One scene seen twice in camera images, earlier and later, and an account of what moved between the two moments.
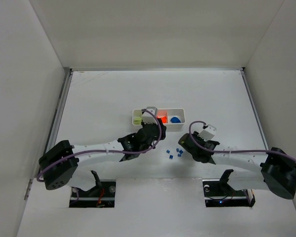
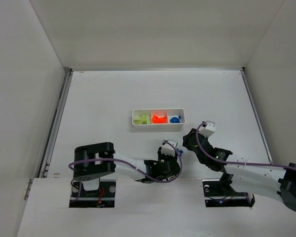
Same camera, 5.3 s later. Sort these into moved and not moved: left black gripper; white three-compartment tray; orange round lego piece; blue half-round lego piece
Moved: left black gripper
Not moved: white three-compartment tray; orange round lego piece; blue half-round lego piece
